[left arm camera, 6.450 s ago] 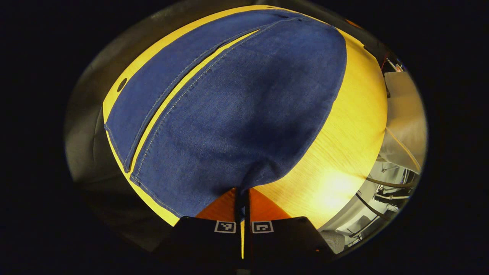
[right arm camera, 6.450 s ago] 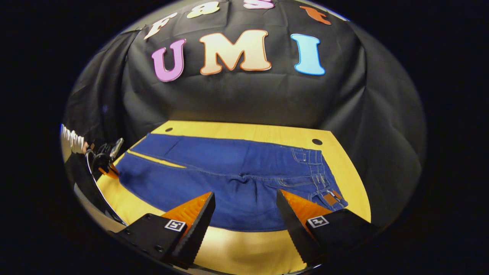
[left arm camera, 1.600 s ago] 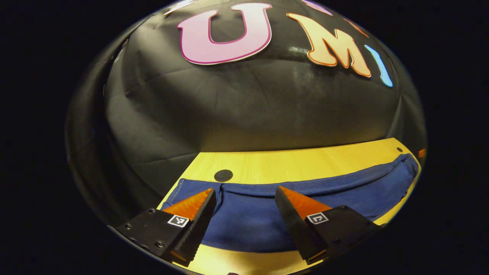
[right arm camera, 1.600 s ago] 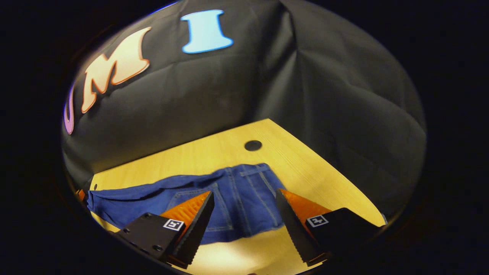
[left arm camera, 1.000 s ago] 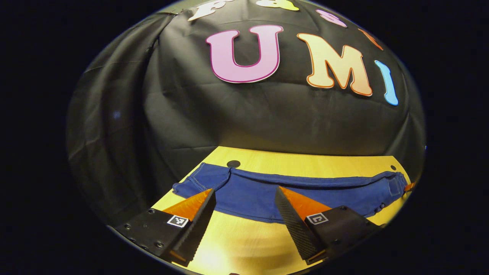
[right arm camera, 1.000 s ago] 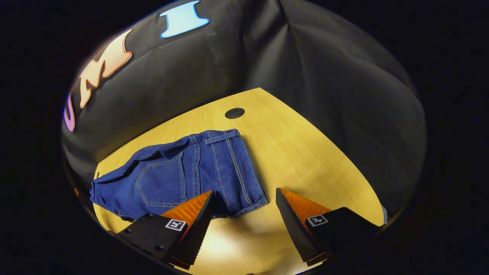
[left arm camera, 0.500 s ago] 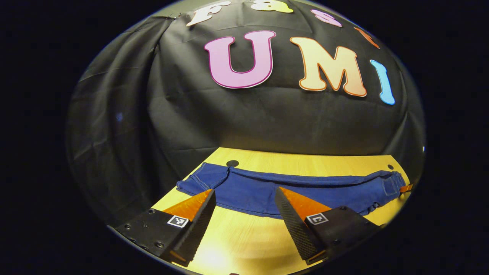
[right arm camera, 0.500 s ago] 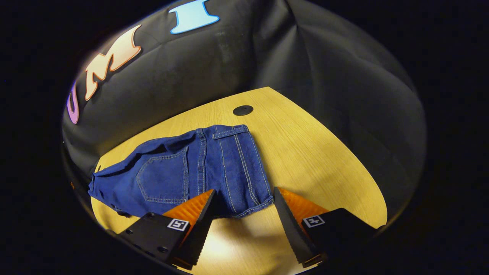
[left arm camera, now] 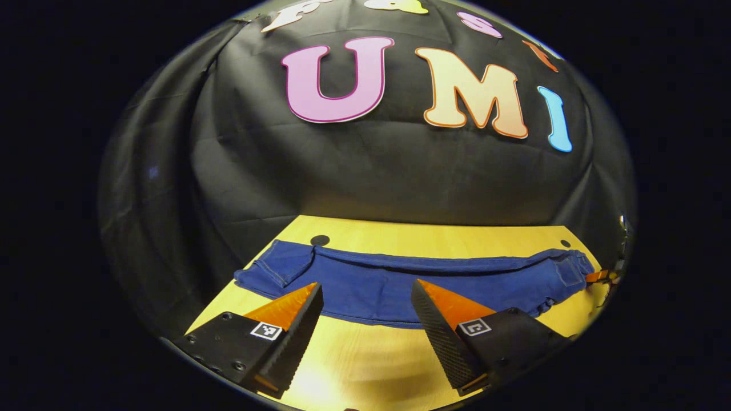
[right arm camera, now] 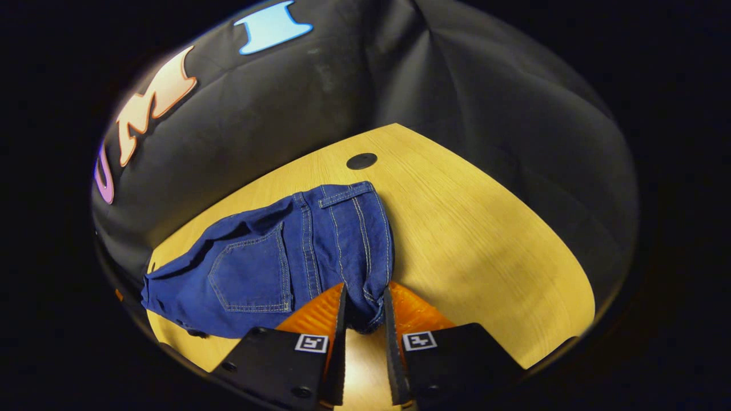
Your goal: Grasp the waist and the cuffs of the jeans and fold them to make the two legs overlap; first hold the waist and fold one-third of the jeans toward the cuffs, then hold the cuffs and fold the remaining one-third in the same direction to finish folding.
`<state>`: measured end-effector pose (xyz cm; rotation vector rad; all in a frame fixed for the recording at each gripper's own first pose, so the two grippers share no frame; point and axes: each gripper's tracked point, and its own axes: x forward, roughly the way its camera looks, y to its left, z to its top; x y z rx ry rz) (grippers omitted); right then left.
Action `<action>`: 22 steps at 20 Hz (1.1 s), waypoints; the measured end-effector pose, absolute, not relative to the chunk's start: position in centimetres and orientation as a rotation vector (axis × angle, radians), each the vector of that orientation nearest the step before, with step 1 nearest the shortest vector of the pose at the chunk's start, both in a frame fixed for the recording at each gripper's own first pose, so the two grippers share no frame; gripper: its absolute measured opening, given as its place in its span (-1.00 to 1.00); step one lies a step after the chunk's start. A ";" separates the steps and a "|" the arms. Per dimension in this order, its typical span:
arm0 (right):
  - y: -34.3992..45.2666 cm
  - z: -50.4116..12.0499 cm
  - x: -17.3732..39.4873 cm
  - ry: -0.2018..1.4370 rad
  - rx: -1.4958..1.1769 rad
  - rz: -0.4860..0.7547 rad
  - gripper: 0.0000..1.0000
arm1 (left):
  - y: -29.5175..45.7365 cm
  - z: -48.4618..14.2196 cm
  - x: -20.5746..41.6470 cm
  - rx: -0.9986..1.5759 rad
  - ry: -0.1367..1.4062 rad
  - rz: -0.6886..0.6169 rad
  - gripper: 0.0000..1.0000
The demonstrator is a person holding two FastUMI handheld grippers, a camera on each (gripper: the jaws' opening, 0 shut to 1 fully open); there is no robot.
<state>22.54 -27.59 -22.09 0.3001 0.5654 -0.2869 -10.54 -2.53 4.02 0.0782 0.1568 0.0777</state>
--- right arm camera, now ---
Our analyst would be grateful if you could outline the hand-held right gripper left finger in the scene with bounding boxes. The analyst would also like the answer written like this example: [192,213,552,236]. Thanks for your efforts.
[210,283,349,409]

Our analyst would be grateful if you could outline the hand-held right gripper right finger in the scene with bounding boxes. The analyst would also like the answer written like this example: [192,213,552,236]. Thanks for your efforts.
[383,280,527,406]

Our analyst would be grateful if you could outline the blue denim jeans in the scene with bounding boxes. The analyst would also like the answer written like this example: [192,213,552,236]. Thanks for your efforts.
[140,182,396,339]

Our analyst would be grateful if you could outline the black backdrop cloth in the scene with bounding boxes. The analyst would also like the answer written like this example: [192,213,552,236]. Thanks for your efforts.
[91,0,639,320]

